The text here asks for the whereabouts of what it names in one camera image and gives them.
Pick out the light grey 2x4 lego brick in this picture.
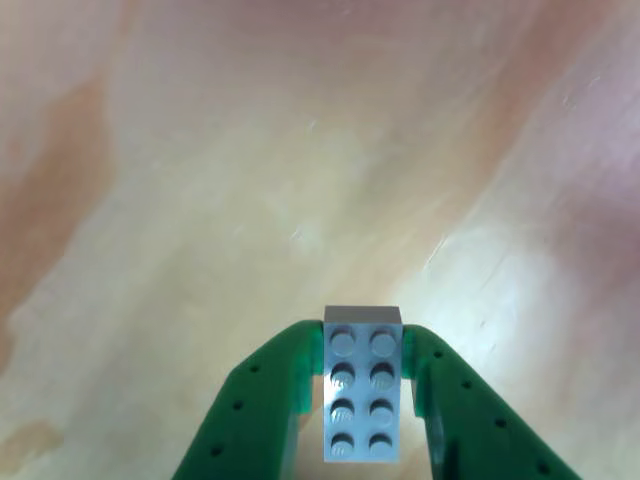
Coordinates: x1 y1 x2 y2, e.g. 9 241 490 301
323 304 405 464

